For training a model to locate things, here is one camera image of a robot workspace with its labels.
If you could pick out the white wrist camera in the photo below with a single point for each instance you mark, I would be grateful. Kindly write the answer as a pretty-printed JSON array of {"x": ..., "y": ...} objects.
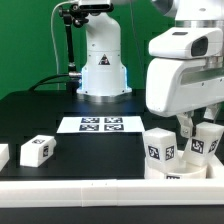
[{"x": 187, "y": 43}]

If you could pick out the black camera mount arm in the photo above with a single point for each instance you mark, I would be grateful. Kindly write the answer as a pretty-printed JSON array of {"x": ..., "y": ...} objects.
[{"x": 77, "y": 15}]

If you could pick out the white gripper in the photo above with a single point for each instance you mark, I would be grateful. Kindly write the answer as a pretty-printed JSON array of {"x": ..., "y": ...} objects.
[{"x": 180, "y": 86}]

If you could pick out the paper sheet with markers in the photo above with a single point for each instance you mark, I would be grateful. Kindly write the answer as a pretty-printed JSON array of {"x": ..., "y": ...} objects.
[{"x": 108, "y": 124}]

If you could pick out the white front fence bar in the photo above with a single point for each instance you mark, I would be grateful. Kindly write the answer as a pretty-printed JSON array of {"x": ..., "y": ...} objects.
[{"x": 94, "y": 193}]

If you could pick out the white left fence bar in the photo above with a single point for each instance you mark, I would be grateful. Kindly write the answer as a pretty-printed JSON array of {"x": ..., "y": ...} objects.
[{"x": 4, "y": 155}]

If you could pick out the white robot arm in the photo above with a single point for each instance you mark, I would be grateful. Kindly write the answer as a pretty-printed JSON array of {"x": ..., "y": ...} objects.
[{"x": 103, "y": 75}]

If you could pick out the white round stool seat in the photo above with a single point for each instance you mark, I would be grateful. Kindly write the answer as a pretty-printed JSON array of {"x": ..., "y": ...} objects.
[{"x": 183, "y": 171}]

